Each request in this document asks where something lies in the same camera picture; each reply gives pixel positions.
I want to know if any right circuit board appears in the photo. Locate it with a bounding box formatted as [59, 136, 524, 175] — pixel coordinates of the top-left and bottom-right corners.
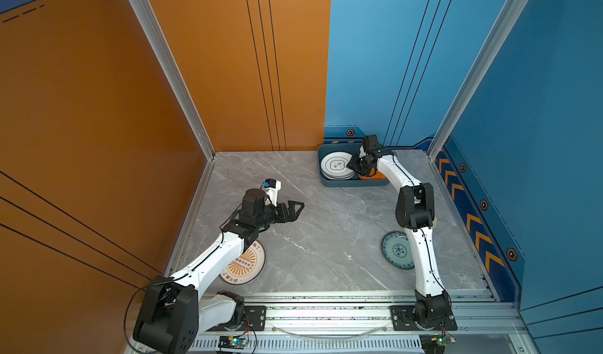
[420, 335, 457, 354]

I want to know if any left aluminium corner post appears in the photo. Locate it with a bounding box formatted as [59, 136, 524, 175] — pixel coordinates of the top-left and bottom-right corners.
[117, 0, 216, 160]

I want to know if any aluminium rail frame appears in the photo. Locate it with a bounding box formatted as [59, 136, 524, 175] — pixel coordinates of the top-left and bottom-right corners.
[187, 291, 539, 353]

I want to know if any orange sunburst plate front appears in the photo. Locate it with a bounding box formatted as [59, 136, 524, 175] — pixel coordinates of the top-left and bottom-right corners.
[219, 240, 266, 286]

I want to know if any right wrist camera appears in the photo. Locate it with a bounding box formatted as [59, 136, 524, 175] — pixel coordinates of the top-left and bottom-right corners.
[362, 134, 382, 154]

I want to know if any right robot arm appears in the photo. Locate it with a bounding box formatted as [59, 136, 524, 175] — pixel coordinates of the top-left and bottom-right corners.
[348, 148, 458, 330]

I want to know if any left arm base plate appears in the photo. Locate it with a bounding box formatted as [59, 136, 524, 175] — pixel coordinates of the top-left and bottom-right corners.
[209, 305, 267, 333]

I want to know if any teal patterned plate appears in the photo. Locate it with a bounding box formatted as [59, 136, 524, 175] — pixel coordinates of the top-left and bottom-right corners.
[381, 231, 415, 270]

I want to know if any right aluminium corner post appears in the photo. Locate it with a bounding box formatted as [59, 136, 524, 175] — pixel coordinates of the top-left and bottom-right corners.
[427, 0, 529, 161]

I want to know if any left green circuit board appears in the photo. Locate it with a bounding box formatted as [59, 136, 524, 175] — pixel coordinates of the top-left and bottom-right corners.
[217, 335, 251, 353]

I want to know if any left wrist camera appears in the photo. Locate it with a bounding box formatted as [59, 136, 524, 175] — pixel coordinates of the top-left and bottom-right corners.
[261, 178, 281, 207]

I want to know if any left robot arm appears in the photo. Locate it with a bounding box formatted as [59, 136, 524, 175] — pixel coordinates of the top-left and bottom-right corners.
[125, 180, 305, 353]

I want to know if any teal plastic bin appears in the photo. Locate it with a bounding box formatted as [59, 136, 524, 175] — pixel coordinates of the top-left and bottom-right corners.
[317, 143, 389, 188]

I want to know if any orange plastic plate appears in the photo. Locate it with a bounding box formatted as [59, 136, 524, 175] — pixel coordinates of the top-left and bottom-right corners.
[357, 168, 387, 181]

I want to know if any white plate black emblem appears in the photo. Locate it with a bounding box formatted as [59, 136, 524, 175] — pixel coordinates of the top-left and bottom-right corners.
[320, 152, 355, 181]

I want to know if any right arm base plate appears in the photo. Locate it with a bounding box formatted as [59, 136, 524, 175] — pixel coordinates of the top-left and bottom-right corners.
[389, 305, 458, 331]

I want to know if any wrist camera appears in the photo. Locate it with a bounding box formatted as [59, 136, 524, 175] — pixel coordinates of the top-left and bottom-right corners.
[261, 178, 281, 207]
[362, 134, 382, 154]

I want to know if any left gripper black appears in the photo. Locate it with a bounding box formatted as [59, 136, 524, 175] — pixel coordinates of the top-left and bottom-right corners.
[254, 201, 303, 231]

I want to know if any aluminium corner post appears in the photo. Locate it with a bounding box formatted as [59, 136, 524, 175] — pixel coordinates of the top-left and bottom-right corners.
[117, 0, 216, 160]
[427, 0, 529, 161]

